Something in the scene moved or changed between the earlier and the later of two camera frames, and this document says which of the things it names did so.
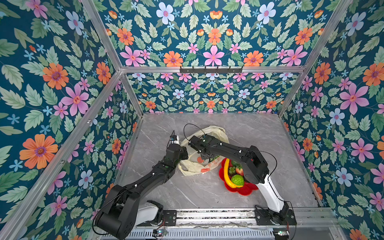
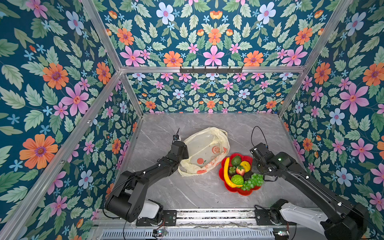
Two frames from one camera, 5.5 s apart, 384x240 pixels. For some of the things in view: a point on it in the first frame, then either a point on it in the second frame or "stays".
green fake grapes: (212, 159) -> (256, 180)
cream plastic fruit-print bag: (195, 164) stays
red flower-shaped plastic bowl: (246, 190) stays
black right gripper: (202, 158) -> (254, 161)
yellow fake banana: (228, 179) stays
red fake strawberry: (240, 172) stays
